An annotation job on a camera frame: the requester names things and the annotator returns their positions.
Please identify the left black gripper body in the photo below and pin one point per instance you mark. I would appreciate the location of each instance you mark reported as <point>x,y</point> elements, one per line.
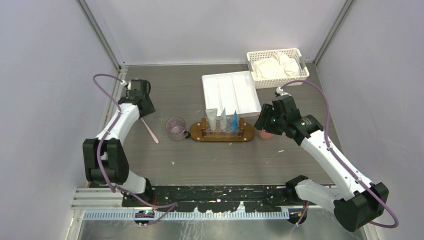
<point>151,108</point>

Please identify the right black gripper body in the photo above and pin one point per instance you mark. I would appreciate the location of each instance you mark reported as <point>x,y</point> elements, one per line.
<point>272,123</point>

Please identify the pink mug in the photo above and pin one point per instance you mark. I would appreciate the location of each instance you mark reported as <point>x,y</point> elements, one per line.
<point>265,135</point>

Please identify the brown wooden block back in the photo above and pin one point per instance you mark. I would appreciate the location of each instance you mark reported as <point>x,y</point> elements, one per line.
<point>241,126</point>

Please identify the blue toothpaste tube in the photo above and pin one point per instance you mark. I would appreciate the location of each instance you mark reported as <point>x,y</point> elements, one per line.
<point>234,122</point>

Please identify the purple mug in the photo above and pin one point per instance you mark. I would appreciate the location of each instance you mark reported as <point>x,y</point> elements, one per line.
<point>176,129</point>

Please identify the white plastic tray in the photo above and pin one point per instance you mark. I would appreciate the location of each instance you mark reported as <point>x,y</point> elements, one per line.
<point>233,92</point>

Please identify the clear glass holder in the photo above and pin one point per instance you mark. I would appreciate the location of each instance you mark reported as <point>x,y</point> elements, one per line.
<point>221,134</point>

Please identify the white toothpaste tube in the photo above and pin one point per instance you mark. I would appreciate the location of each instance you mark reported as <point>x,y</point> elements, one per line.
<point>223,120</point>

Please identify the oval wooden tray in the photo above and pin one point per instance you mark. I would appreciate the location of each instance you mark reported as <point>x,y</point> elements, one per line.
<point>196,134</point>

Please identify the orange cap toothpaste tube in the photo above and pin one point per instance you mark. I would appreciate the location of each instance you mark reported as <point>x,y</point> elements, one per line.
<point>212,118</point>

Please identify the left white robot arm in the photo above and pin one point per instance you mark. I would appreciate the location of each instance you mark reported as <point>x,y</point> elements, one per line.
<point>105,162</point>

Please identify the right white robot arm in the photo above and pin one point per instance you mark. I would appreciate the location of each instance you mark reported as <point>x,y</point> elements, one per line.
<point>356,201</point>

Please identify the white towels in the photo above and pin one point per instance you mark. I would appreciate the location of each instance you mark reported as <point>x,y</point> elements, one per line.
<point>278,66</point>

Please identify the white basket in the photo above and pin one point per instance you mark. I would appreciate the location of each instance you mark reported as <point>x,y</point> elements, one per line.
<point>261,54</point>

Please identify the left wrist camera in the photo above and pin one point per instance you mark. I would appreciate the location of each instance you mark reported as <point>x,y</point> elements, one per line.
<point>126,84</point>

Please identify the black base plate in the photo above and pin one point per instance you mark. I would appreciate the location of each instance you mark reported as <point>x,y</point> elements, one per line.
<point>213,198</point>

